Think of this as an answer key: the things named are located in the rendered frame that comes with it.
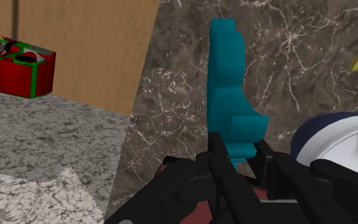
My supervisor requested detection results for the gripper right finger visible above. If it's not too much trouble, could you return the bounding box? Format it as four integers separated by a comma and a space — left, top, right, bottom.
248, 139, 358, 224

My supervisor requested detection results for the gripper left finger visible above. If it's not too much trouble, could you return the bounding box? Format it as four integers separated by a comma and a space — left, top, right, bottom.
104, 132, 271, 224

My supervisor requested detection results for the teal blocky object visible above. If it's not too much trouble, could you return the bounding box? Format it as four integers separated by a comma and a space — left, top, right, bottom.
207, 18, 271, 172

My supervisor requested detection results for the blue and white bowl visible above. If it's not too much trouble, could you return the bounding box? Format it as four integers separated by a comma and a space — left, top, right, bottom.
290, 111, 358, 183

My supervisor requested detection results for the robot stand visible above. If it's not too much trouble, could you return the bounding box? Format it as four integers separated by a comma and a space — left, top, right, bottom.
0, 29, 57, 100

